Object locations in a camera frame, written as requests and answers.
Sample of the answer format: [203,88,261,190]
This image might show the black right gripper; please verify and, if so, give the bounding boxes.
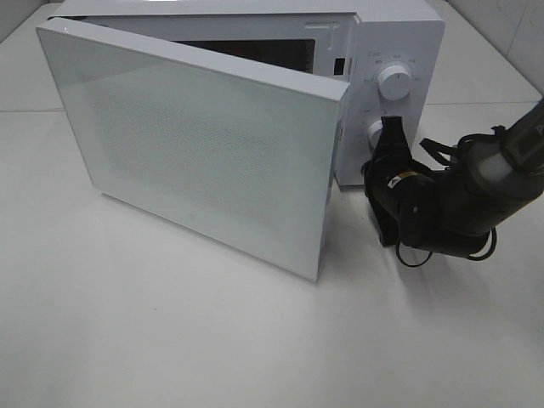
[362,116,434,247]

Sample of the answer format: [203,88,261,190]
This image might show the white timer knob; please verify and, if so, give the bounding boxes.
[368,120,383,150]

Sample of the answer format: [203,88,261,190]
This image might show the white microwave door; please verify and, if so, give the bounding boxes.
[37,18,349,281]

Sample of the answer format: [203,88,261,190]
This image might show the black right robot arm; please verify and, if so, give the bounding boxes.
[361,103,543,262]

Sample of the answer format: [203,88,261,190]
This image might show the upper white power knob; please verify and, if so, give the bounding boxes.
[377,64,413,101]

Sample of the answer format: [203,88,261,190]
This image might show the white microwave oven body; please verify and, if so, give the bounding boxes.
[37,1,445,187]

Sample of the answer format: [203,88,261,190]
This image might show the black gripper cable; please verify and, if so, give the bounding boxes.
[393,125,511,269]

